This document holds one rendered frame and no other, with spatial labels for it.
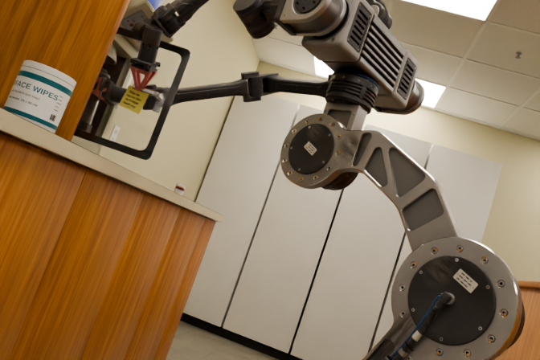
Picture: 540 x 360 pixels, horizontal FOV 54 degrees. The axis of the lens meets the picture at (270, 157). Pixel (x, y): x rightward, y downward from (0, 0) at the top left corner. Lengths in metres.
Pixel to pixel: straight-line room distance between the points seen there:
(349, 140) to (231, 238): 3.55
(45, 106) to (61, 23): 0.58
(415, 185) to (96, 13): 1.17
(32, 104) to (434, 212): 0.95
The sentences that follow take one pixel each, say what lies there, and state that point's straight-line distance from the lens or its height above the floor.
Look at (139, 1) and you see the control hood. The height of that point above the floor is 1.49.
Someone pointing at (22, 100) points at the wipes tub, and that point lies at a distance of 1.38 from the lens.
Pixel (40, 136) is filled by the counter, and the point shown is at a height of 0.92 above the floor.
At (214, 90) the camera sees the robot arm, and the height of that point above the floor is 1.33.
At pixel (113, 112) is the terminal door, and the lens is 1.83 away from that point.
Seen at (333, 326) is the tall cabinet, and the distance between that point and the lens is 4.71.
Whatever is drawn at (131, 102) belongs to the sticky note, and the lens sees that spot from 1.82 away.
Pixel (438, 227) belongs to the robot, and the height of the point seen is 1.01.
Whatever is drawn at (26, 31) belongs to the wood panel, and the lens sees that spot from 1.96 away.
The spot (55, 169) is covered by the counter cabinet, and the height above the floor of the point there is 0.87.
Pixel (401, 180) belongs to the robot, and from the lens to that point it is 1.23.
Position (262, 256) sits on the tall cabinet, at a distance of 4.74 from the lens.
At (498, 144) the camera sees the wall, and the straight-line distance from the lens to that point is 5.50.
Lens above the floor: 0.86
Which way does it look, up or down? 9 degrees up
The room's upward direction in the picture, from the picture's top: 20 degrees clockwise
